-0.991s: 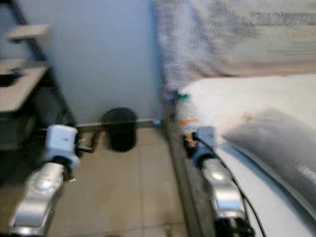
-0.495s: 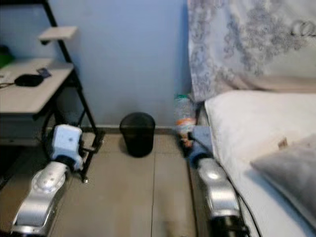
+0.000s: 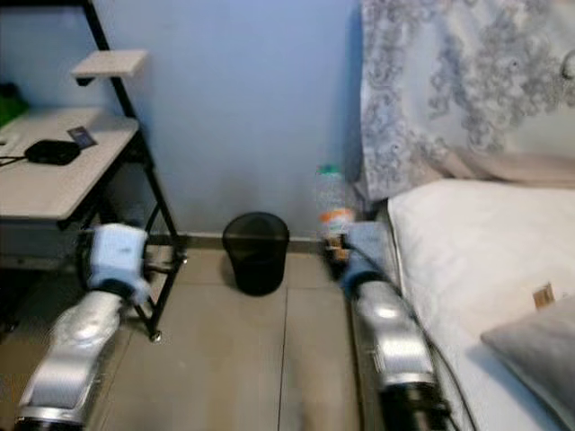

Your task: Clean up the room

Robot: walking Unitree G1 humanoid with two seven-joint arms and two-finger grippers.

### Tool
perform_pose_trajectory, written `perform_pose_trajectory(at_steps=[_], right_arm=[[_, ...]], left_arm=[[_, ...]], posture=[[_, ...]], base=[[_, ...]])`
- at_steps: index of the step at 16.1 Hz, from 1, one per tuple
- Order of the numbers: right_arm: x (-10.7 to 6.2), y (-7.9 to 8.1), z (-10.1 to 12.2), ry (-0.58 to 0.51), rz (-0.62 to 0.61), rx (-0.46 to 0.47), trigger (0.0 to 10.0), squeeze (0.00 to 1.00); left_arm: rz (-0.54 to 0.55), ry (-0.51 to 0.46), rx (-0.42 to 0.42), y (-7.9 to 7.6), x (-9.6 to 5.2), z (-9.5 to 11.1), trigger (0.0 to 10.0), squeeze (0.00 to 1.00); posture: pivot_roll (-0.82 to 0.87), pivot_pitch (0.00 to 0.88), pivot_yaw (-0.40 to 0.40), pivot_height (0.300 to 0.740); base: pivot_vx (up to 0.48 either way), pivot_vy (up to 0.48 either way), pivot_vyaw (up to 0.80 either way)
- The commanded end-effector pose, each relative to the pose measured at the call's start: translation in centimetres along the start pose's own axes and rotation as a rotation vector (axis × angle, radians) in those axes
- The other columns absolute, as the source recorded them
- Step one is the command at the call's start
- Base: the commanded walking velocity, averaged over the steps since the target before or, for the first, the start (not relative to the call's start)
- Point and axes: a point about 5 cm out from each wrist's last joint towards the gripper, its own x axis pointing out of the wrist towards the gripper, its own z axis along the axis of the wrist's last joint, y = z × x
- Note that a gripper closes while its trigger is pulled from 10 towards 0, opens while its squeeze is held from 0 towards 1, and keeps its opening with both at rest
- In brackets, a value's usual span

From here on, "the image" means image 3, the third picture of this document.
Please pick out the green bag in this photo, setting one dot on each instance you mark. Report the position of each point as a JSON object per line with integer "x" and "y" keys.
{"x": 11, "y": 106}

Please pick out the small brown card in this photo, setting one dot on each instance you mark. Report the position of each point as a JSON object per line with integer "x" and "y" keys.
{"x": 544, "y": 296}

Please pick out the white quilted mattress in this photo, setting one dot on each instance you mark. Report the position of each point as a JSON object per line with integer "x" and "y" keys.
{"x": 476, "y": 260}

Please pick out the black mesh waste bin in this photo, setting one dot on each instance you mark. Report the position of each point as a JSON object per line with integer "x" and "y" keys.
{"x": 256, "y": 256}

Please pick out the grey pillow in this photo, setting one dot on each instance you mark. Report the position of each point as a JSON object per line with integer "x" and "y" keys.
{"x": 535, "y": 355}

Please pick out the beige bed side cushion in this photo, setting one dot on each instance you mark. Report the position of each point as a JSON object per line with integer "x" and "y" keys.
{"x": 521, "y": 169}

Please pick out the white desk with black frame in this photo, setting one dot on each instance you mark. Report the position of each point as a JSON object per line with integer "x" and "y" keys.
{"x": 63, "y": 184}

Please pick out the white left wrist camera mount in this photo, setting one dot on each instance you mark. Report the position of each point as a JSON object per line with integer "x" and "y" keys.
{"x": 121, "y": 256}

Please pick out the small dark card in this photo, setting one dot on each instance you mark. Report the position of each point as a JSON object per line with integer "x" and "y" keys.
{"x": 82, "y": 137}

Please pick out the clear plastic drink bottle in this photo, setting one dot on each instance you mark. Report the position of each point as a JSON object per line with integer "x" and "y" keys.
{"x": 334, "y": 202}

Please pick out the black pouch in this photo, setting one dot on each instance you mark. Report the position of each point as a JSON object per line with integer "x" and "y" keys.
{"x": 52, "y": 153}

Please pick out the small white shelf board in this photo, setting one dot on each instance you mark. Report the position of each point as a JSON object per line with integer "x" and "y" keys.
{"x": 108, "y": 65}

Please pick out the white flat device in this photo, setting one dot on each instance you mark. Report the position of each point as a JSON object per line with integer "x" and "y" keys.
{"x": 7, "y": 144}

